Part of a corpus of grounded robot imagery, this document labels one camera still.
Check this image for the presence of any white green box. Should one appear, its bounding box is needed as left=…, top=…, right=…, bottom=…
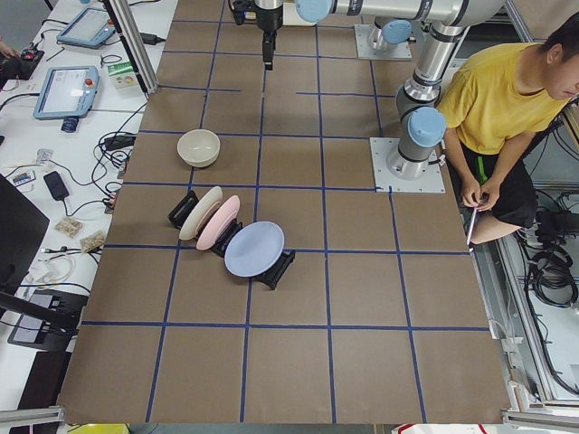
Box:
left=107, top=61, right=138, bottom=90

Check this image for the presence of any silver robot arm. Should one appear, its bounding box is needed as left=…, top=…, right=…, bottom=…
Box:
left=257, top=15, right=413, bottom=71
left=291, top=0, right=503, bottom=180

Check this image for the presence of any far teach pendant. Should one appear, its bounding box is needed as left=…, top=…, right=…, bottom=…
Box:
left=56, top=7, right=116, bottom=49

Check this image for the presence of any pink plate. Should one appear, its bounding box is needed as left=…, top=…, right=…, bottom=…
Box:
left=195, top=195, right=241, bottom=250

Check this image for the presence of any black dish rack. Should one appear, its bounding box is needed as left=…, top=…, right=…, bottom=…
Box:
left=167, top=191, right=296, bottom=290

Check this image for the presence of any beige ceramic bowl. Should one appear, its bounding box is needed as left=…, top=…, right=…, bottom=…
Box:
left=177, top=129, right=221, bottom=168

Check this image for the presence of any black power adapter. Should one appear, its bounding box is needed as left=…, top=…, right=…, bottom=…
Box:
left=43, top=171, right=70, bottom=201

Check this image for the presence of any beige plate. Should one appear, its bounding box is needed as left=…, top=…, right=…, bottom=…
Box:
left=179, top=185, right=223, bottom=241

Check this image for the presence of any blue plate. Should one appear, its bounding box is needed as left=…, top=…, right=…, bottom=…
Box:
left=224, top=222, right=285, bottom=278

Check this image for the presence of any near teach pendant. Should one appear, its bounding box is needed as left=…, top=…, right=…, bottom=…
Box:
left=33, top=65, right=100, bottom=120

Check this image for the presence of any black monitor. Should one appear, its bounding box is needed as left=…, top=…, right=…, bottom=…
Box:
left=0, top=176, right=50, bottom=295

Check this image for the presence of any teach pendant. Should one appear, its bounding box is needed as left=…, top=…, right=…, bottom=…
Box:
left=56, top=7, right=116, bottom=49
left=33, top=65, right=100, bottom=120

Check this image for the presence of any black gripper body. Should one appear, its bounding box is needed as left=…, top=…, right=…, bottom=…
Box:
left=254, top=0, right=283, bottom=32

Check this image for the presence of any person in yellow shirt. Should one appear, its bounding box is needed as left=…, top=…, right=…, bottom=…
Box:
left=438, top=14, right=578, bottom=245

